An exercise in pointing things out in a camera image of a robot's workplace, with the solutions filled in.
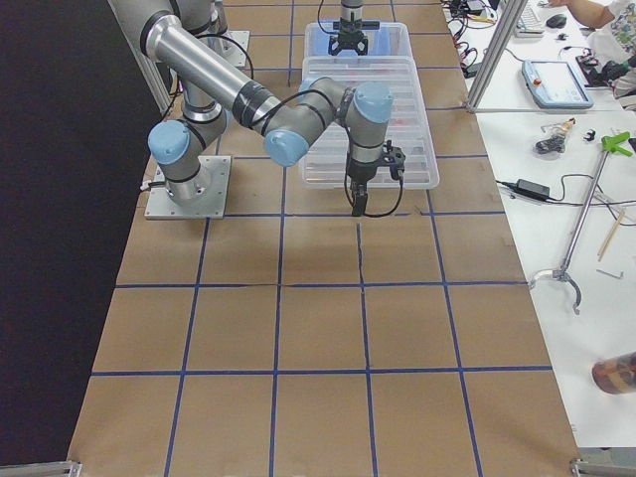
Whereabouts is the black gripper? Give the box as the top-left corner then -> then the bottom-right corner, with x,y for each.
328,20 -> 369,56
345,157 -> 378,217

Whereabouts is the clear plastic box lid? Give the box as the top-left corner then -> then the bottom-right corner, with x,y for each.
298,56 -> 439,189

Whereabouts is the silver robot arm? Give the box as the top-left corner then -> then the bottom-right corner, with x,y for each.
328,0 -> 369,56
112,1 -> 404,219

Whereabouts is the clear plastic storage box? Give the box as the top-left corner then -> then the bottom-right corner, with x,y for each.
303,22 -> 413,69

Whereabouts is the black power adapter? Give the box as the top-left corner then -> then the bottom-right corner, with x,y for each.
497,179 -> 551,202

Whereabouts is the blue teach pendant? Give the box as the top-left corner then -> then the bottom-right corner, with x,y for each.
521,61 -> 594,109

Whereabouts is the black computer mouse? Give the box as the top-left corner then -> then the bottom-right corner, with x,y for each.
545,14 -> 567,29

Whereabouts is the person in patterned shirt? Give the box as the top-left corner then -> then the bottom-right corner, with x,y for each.
546,0 -> 636,110

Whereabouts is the brown patterned cylinder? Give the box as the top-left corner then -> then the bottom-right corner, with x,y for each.
591,352 -> 635,395

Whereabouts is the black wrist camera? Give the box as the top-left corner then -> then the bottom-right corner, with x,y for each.
383,141 -> 405,182

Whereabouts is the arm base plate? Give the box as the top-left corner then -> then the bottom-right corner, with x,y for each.
201,30 -> 250,68
145,155 -> 232,220

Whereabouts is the aluminium frame post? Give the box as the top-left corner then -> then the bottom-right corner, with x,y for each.
109,0 -> 172,114
466,0 -> 527,112

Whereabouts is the green handled reacher grabber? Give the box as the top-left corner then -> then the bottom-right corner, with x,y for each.
529,131 -> 633,315

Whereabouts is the aluminium corner bracket right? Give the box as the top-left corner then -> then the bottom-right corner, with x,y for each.
570,459 -> 636,477

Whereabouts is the aluminium corner bracket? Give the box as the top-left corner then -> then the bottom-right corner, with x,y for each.
570,459 -> 636,477
0,460 -> 82,477

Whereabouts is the aluminium corner bracket left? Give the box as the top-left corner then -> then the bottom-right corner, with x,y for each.
0,460 -> 82,477

